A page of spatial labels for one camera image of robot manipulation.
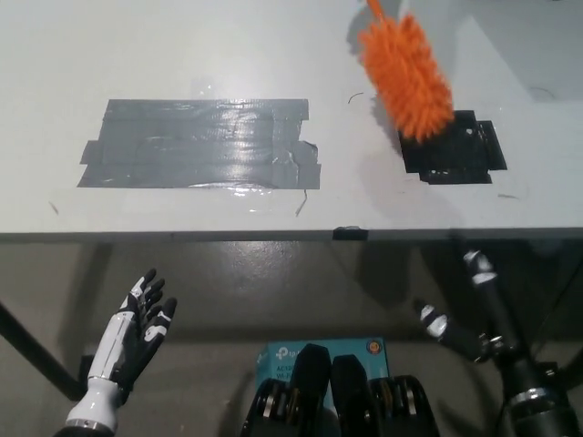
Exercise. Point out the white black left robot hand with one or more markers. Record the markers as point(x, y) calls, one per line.
point(119, 334)

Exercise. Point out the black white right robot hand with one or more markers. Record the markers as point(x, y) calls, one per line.
point(494, 309)

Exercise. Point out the orange fluffy duster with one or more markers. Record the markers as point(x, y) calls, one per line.
point(405, 77)

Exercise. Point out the black diagonal table leg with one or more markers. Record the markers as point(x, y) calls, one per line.
point(41, 355)

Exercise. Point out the black tape square mark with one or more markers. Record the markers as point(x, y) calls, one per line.
point(455, 155)

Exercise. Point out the teal router box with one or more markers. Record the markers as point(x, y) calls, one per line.
point(282, 355)

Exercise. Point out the grey duct tape patch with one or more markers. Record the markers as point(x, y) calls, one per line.
point(200, 145)

